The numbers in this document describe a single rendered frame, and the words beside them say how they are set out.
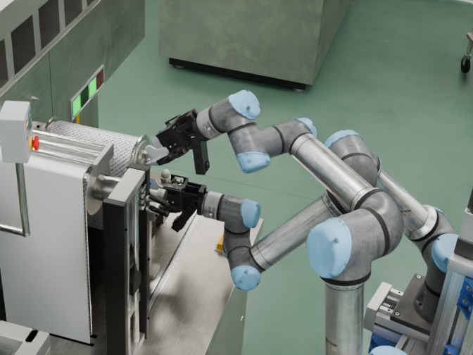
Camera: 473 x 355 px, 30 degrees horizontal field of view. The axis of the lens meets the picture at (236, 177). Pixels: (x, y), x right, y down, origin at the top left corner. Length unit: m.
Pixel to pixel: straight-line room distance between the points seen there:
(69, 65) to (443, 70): 3.51
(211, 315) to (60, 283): 0.44
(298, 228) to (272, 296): 1.53
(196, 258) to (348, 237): 0.83
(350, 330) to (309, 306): 1.82
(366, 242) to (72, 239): 0.70
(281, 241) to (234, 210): 0.17
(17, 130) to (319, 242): 0.67
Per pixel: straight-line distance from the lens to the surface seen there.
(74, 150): 2.07
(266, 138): 2.15
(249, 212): 2.40
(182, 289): 2.51
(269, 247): 2.35
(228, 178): 4.49
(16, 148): 1.73
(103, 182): 2.11
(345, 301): 1.95
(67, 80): 2.67
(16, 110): 1.73
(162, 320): 2.41
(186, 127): 2.23
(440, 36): 6.22
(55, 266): 2.22
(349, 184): 2.04
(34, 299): 2.33
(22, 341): 1.40
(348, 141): 2.38
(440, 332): 2.33
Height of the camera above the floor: 2.60
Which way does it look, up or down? 35 degrees down
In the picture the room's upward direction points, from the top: 4 degrees clockwise
